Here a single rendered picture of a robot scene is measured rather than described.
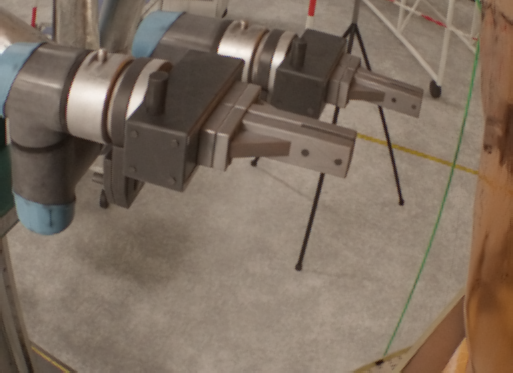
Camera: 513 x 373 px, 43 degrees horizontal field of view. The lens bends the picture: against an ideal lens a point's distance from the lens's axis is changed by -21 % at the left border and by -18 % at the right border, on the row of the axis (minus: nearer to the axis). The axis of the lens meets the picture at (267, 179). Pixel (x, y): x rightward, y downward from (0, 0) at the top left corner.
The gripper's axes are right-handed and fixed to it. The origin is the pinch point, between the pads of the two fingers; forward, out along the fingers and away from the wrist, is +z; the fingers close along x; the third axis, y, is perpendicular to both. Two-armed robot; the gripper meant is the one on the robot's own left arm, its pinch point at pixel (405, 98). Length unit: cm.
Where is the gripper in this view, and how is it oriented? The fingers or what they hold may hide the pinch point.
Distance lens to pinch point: 82.2
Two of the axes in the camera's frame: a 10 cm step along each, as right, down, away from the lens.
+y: 1.3, -8.1, -5.7
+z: 9.5, 2.7, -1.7
